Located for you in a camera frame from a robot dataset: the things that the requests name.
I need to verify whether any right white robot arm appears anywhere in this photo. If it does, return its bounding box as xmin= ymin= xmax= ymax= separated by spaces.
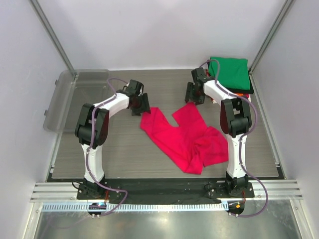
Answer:
xmin=185 ymin=67 xmax=252 ymax=197

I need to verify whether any slotted cable duct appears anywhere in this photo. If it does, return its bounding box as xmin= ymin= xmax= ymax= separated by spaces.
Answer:
xmin=42 ymin=202 xmax=228 ymax=213

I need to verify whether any right aluminium corner post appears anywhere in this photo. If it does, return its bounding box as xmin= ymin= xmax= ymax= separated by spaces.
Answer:
xmin=249 ymin=0 xmax=295 ymax=75

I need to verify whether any clear plastic bin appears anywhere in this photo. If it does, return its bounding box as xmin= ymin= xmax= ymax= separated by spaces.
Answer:
xmin=43 ymin=69 xmax=110 ymax=132

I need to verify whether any black folded t-shirt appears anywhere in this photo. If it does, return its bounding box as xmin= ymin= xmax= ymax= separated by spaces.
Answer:
xmin=206 ymin=59 xmax=255 ymax=95

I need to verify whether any aluminium frame rail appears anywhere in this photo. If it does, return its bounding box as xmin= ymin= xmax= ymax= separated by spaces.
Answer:
xmin=30 ymin=180 xmax=303 ymax=202

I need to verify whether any aluminium corner post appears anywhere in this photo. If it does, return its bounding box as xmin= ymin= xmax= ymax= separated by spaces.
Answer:
xmin=249 ymin=0 xmax=295 ymax=75
xmin=29 ymin=0 xmax=76 ymax=78

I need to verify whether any green folded t-shirt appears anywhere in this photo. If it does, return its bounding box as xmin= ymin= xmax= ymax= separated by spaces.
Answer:
xmin=208 ymin=56 xmax=251 ymax=91

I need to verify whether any white folded t-shirt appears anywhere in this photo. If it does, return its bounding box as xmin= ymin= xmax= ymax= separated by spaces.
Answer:
xmin=211 ymin=94 xmax=251 ymax=104

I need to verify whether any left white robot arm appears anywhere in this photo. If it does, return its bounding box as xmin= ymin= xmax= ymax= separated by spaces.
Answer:
xmin=75 ymin=80 xmax=151 ymax=199

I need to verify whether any crimson red t-shirt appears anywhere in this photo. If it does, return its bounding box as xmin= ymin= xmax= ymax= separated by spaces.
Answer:
xmin=140 ymin=103 xmax=229 ymax=175

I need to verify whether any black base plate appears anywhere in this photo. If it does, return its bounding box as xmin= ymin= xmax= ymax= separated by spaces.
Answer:
xmin=72 ymin=178 xmax=255 ymax=205

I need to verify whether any left aluminium corner post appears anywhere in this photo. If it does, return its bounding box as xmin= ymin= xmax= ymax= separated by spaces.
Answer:
xmin=29 ymin=0 xmax=76 ymax=78

